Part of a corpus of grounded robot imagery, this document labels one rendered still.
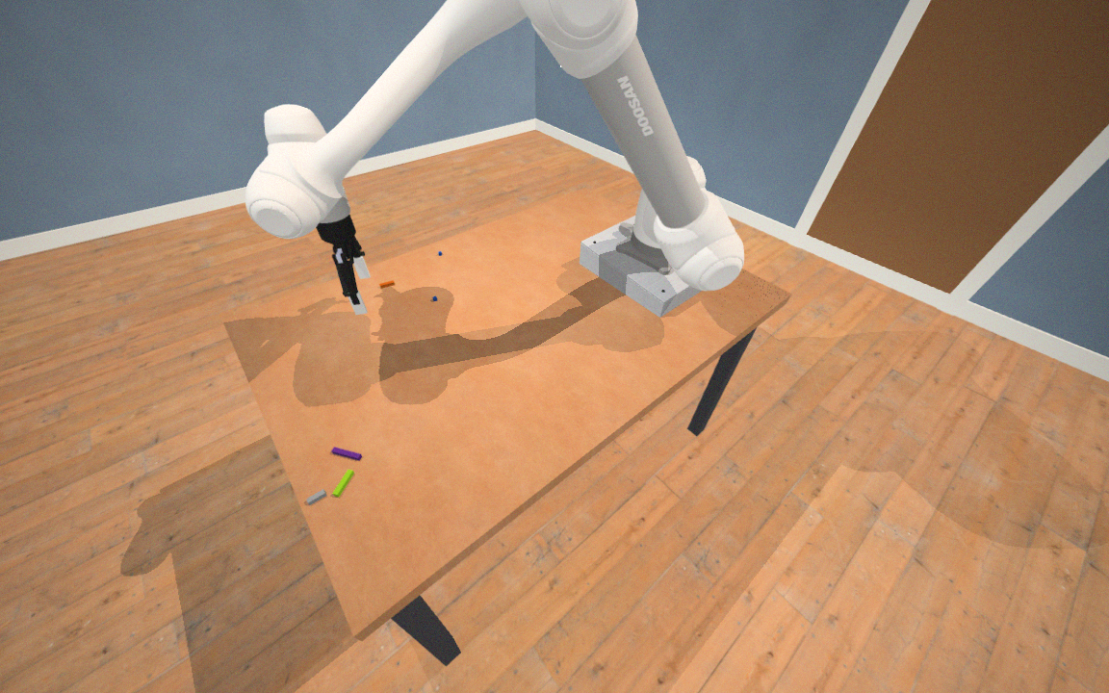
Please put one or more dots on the purple rod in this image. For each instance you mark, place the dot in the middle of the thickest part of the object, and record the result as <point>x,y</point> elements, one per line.
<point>347,453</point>

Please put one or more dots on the lime green rod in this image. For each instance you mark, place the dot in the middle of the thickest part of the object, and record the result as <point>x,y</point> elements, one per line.
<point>343,483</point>

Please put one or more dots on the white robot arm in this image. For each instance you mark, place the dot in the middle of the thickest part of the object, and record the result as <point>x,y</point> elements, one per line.
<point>300,185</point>

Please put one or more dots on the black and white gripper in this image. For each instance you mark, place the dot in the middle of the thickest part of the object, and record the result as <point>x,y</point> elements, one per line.
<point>341,235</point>

